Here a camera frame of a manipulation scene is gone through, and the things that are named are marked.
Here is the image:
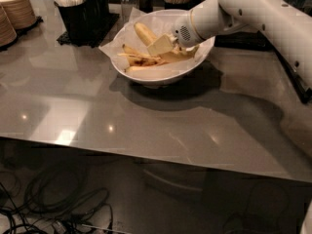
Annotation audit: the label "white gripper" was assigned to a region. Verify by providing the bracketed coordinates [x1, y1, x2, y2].
[147, 0, 245, 56]

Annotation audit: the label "large yellow banana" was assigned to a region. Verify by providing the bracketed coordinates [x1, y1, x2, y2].
[134, 22, 157, 46]

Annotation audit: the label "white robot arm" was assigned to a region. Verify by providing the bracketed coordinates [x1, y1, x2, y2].
[148, 0, 312, 88]

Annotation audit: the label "yellow banana with upright stem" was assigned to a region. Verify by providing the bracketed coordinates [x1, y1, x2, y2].
[160, 45, 199, 63]

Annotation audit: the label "white bowl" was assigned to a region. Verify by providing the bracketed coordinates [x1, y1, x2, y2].
[110, 9, 216, 87]

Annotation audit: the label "spotted yellow banana left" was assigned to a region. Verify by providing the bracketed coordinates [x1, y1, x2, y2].
[119, 53, 165, 66]

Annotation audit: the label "pale banana at front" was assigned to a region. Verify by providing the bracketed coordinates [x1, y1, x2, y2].
[124, 66, 154, 73]

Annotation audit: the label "small yellow banana behind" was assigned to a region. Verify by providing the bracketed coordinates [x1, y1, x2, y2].
[122, 44, 141, 56]

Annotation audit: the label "white paper liner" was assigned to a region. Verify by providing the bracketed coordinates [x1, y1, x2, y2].
[97, 7, 216, 81]

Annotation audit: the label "black cutlery holder rear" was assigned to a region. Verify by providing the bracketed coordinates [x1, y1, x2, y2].
[86, 0, 109, 26]

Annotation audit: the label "black cutlery holder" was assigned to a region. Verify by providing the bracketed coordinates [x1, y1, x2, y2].
[57, 3, 88, 44]
[86, 0, 109, 26]

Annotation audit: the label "black napkin dispenser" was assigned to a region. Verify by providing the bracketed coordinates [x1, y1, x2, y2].
[214, 31, 274, 52]

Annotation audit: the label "black cutlery holder front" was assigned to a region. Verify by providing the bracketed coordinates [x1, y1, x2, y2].
[57, 3, 88, 44]

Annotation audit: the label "stack of paper bowls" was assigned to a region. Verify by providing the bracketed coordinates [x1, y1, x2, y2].
[0, 0, 37, 30]

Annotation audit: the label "black cables on floor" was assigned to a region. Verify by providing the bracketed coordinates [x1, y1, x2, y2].
[0, 161, 115, 234]

